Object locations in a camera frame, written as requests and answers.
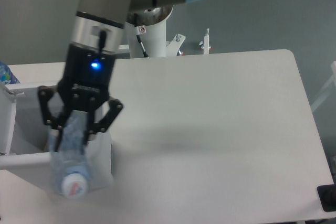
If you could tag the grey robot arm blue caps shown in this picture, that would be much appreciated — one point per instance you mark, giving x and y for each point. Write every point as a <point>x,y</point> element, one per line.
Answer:
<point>99,25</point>

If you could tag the white trash can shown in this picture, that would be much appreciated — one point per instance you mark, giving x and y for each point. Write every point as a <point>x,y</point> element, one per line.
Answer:
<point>24,139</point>

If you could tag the black clamp at table corner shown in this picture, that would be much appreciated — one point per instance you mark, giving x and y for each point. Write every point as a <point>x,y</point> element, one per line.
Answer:
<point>327,197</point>

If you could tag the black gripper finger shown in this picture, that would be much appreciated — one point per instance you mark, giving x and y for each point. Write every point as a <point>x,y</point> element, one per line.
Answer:
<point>92,127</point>
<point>57,123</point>

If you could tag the blue labelled bottle at edge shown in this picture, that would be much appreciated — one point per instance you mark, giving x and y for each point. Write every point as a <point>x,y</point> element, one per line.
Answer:
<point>7,77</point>

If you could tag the crushed clear plastic bottle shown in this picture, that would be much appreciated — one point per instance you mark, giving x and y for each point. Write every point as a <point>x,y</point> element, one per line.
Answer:
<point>71,170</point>

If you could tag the white frame bar at right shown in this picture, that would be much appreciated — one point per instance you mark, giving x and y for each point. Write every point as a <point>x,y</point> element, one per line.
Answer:
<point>325,91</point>

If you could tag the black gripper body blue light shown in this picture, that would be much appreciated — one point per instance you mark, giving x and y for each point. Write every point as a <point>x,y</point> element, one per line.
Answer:
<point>85,82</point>

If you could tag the white upright bracket with bolt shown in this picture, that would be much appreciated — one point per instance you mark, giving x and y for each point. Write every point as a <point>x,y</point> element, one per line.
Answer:
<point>205,45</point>

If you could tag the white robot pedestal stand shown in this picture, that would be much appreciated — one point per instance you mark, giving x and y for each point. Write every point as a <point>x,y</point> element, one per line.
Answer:
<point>146,35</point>

